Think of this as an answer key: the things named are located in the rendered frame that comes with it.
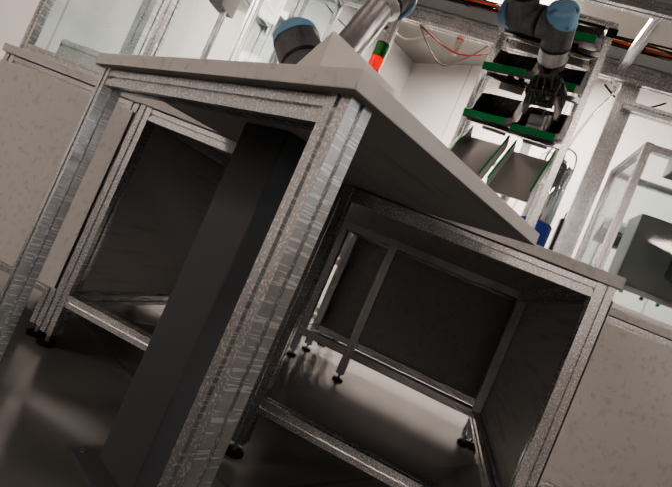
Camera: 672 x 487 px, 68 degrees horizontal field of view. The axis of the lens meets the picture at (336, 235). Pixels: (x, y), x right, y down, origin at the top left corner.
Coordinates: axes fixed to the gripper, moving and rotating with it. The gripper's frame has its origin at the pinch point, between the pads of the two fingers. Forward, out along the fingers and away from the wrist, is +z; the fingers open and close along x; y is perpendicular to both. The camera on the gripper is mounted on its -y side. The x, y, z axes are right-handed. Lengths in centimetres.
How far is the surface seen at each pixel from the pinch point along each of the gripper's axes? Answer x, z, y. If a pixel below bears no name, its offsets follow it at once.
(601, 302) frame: 32, 11, 48
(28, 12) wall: -337, 42, -31
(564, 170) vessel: 8, 71, -47
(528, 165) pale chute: 0.6, 17.3, 5.1
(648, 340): 57, 79, 15
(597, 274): 28, 6, 44
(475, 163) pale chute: -13.5, 11.8, 15.3
